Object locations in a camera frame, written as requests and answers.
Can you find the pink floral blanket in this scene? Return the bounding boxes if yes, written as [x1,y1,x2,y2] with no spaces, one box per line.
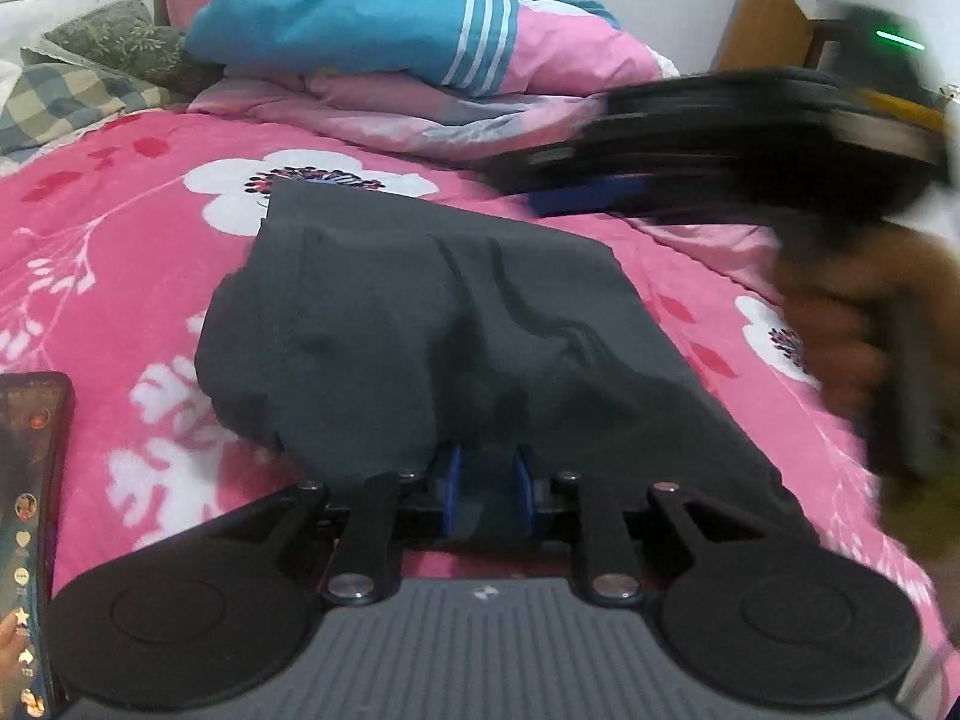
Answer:
[2,112,944,645]

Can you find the green floral pillow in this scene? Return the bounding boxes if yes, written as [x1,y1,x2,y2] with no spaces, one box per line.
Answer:
[31,0,223,98]

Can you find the person right hand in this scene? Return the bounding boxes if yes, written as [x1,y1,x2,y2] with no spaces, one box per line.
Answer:
[771,226,958,421]

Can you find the blue pink striped pillow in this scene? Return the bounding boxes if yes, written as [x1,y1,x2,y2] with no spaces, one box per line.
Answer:
[185,0,664,98]

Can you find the plaid pillow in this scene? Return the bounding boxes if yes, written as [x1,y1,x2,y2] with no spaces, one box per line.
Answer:
[2,62,174,163]

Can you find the pink grey quilt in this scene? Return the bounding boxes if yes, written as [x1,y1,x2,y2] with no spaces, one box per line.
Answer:
[185,0,623,238]

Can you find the brown wooden door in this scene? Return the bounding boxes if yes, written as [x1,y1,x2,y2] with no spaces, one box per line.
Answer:
[711,0,841,71]

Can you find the black smartphone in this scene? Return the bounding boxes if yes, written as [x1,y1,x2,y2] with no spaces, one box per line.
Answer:
[0,372,73,718]

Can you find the dark grey pants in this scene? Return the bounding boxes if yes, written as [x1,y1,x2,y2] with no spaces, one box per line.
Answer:
[195,179,814,539]

